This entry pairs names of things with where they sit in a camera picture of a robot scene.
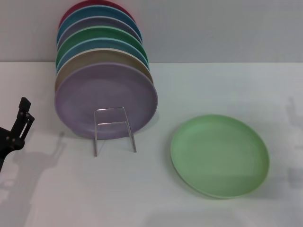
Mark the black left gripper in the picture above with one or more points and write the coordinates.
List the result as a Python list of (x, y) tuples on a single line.
[(8, 142)]

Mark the dark green plate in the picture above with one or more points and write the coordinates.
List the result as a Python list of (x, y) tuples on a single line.
[(101, 33)]

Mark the dark red plate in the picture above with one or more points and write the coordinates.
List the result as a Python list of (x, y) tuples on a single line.
[(94, 2)]

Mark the teal blue plate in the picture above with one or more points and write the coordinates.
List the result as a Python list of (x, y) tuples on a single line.
[(99, 11)]

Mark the greyish purple plate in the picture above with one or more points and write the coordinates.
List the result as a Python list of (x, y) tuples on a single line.
[(99, 23)]

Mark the light green plate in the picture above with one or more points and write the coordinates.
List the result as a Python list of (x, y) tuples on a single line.
[(217, 156)]

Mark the lilac plate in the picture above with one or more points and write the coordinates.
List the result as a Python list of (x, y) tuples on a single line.
[(94, 94)]

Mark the blue plate with pale rim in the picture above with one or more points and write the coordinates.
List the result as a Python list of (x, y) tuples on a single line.
[(101, 45)]

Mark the beige plate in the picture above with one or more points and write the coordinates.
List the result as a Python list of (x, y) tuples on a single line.
[(101, 56)]

